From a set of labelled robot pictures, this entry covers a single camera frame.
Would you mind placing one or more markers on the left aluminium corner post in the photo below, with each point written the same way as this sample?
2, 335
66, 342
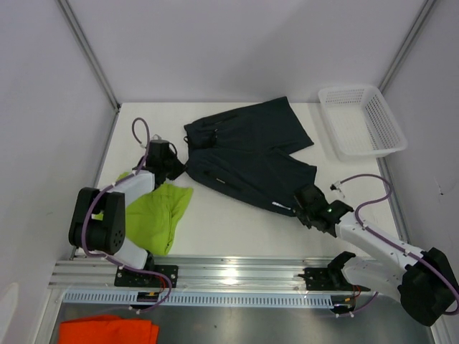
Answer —
87, 51

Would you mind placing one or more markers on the dark navy shorts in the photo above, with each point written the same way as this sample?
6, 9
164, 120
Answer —
246, 154

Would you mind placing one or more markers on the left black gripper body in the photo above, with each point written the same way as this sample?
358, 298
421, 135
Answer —
166, 165

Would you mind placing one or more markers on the aluminium mounting rail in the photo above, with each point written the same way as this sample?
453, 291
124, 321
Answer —
195, 274

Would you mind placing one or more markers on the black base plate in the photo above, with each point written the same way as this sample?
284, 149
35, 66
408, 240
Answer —
127, 278
327, 279

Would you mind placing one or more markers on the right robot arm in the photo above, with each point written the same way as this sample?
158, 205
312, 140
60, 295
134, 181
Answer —
422, 281

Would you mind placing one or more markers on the right aluminium corner post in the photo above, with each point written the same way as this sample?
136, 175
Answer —
410, 38

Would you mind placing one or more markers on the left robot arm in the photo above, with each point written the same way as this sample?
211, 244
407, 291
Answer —
98, 224

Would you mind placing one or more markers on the aluminium corner post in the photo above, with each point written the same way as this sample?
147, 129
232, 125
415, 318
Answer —
87, 51
410, 38

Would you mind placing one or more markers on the lime green shorts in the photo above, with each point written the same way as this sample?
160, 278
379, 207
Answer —
151, 220

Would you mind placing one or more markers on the white plastic basket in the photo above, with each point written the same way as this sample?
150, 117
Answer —
360, 123

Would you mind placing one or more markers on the orange cloth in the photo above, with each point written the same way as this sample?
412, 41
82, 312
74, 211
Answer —
107, 329

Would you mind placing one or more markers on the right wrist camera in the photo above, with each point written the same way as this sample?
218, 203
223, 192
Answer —
336, 188

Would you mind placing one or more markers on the white slotted cable duct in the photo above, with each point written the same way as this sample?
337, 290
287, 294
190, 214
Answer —
205, 299

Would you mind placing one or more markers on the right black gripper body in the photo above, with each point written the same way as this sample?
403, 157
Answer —
308, 221

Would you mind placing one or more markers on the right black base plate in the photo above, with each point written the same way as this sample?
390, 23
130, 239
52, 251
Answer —
327, 279

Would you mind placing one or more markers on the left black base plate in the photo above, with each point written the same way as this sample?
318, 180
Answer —
127, 278

